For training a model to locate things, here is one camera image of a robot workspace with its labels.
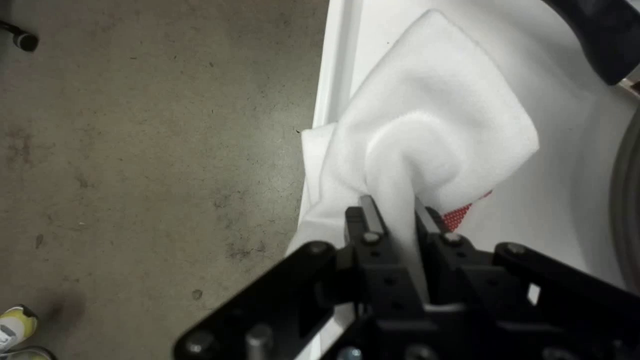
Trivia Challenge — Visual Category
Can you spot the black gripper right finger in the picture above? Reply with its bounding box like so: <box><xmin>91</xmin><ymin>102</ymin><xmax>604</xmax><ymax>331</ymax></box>
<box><xmin>415</xmin><ymin>204</ymin><xmax>640</xmax><ymax>360</ymax></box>

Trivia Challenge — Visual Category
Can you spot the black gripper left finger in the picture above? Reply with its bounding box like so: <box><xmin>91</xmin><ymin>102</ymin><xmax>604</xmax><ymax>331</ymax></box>
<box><xmin>173</xmin><ymin>195</ymin><xmax>428</xmax><ymax>360</ymax></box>

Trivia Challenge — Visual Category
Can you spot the white towel with red stripes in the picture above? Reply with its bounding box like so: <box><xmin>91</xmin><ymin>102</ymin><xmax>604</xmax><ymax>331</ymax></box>
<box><xmin>299</xmin><ymin>7</ymin><xmax>540</xmax><ymax>309</ymax></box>

